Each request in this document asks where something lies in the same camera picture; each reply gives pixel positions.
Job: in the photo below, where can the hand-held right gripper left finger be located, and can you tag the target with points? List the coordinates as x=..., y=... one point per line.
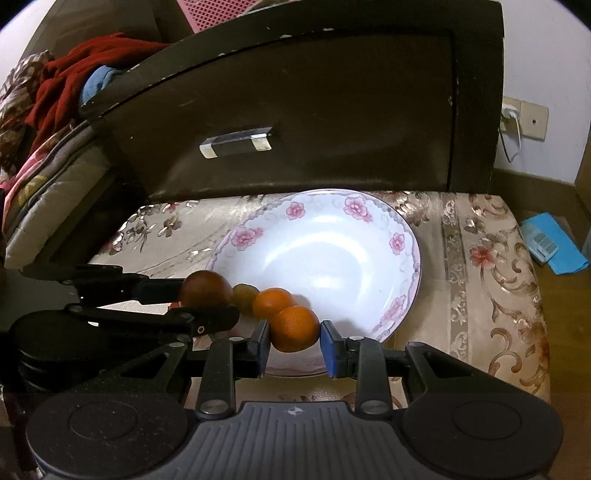
x=261, y=347

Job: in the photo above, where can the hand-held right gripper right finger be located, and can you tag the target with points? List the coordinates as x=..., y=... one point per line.
x=328, y=348

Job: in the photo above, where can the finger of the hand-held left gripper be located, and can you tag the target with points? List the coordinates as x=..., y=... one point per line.
x=138, y=287
x=207, y=318

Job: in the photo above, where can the dark red round fruit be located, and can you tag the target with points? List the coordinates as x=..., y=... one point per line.
x=205, y=288

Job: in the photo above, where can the orange mandarin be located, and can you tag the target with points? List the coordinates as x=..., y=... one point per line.
x=272, y=302
x=295, y=328

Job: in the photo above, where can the small yellow-green fruit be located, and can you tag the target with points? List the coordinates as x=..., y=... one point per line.
x=244, y=297

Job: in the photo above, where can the white floral plate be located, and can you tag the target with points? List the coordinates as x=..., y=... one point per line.
x=323, y=258

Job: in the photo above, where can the floral quilted mattress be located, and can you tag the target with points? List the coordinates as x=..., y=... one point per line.
x=46, y=194

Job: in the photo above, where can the beige floral table cover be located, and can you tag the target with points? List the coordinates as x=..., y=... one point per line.
x=485, y=286

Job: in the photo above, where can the blue cloth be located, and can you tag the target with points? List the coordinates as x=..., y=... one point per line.
x=99, y=83

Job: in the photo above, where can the red cloth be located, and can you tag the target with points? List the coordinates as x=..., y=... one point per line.
x=64, y=87

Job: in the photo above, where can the brown patterned blanket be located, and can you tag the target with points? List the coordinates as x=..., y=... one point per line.
x=18, y=106

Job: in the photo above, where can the blue packet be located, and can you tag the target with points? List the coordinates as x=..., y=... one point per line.
x=551, y=244

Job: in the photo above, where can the dark wooden nightstand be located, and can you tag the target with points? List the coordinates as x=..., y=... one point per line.
x=323, y=92

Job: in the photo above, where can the pink perforated basket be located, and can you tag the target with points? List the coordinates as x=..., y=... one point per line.
x=221, y=14

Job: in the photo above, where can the wall socket with plug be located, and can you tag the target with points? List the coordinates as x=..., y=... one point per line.
x=524, y=119

